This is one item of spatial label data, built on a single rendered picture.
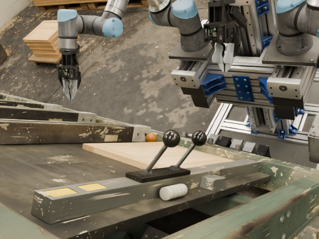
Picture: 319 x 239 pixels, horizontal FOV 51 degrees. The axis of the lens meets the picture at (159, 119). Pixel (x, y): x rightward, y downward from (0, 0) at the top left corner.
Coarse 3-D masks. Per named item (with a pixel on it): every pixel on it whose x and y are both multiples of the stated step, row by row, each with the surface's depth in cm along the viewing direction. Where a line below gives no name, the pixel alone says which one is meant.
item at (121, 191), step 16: (240, 160) 124; (192, 176) 87; (224, 176) 103; (80, 192) 57; (96, 192) 59; (112, 192) 62; (128, 192) 66; (144, 192) 71; (32, 208) 54; (48, 208) 52; (64, 208) 54; (80, 208) 56; (96, 208) 60; (112, 208) 63
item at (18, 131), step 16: (0, 128) 99; (16, 128) 104; (32, 128) 108; (48, 128) 113; (64, 128) 118; (80, 128) 124; (96, 128) 131; (112, 128) 138; (128, 128) 146; (144, 128) 155; (0, 144) 100
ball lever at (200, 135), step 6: (198, 132) 79; (204, 132) 80; (192, 138) 79; (198, 138) 78; (204, 138) 79; (192, 144) 81; (198, 144) 79; (186, 156) 82; (180, 162) 82; (174, 168) 82; (180, 168) 84
